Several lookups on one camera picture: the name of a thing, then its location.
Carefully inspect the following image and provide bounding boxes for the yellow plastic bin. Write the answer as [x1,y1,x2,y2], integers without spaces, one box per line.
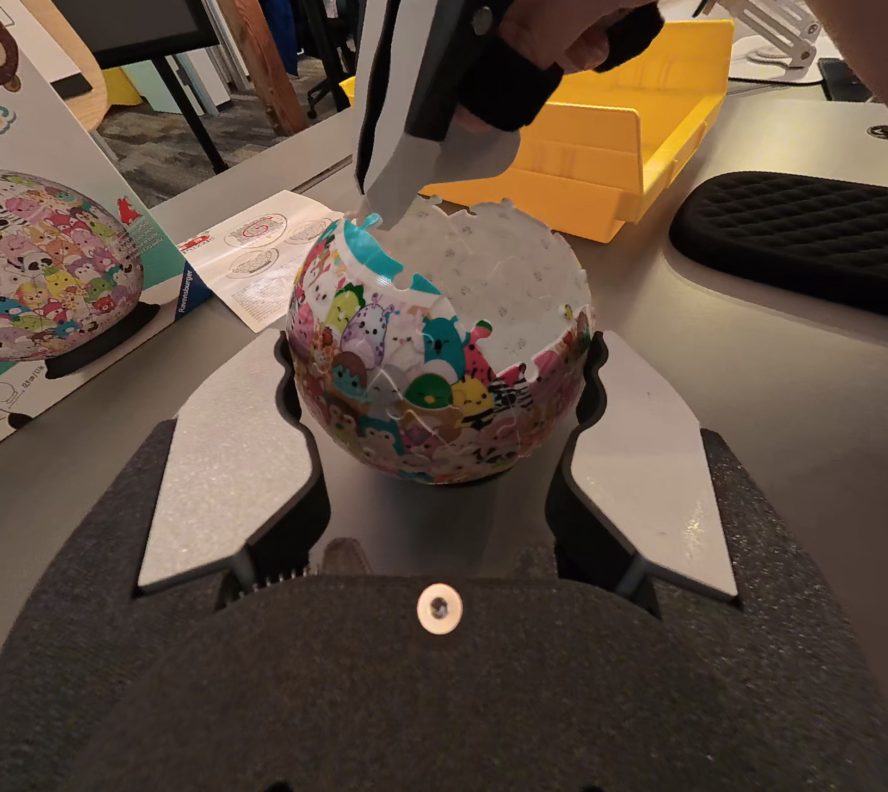
[340,18,736,245]

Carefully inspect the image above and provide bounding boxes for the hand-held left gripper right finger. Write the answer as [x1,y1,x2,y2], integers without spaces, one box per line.
[544,329,740,602]

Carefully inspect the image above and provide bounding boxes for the wooden post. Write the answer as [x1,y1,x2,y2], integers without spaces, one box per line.
[182,0,309,137]

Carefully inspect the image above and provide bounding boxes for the small yellow object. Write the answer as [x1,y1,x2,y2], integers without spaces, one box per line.
[104,67,145,111]

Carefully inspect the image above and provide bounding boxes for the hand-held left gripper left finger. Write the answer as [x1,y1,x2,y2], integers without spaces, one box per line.
[135,329,333,595]

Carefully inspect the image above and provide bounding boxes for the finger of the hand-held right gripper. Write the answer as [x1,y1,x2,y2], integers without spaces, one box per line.
[363,0,447,229]
[354,0,395,195]

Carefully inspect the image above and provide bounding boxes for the white instruction leaflet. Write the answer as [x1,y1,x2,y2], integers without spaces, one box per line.
[175,189,348,334]

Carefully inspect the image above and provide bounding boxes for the black ball stand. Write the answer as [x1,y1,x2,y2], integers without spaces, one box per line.
[378,469,518,489]

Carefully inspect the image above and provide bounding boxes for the white monitor base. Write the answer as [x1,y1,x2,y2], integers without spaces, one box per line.
[694,0,824,79]

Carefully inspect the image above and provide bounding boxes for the colourful puzzle ball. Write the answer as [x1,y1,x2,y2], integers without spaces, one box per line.
[286,196,596,486]

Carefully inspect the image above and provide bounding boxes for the puzzle ball cardboard box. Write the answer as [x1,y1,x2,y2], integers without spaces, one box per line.
[0,0,216,442]

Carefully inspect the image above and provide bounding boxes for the dark flat plate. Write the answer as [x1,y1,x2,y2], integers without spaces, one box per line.
[819,58,876,104]

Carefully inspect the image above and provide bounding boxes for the black textured wrist rest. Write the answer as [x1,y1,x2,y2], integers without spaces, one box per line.
[669,171,888,307]

